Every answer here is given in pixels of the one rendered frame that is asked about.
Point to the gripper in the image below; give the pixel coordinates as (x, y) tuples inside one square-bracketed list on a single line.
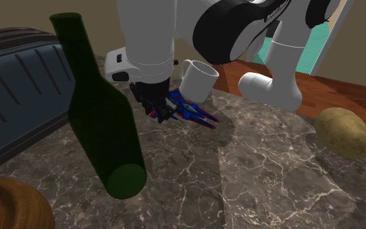
[(152, 89)]

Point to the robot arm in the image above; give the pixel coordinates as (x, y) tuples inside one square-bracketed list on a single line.
[(151, 35)]

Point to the blue and red toy spaceship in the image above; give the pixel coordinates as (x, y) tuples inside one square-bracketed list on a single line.
[(192, 111)]

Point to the white mug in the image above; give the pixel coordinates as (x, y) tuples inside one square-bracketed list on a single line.
[(198, 81)]

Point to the dark green glass bottle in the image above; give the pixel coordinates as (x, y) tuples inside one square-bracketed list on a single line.
[(101, 111)]

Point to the brown wooden bowl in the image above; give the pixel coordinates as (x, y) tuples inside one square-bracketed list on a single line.
[(10, 206)]

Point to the brown potato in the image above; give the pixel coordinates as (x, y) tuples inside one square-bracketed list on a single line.
[(342, 132)]

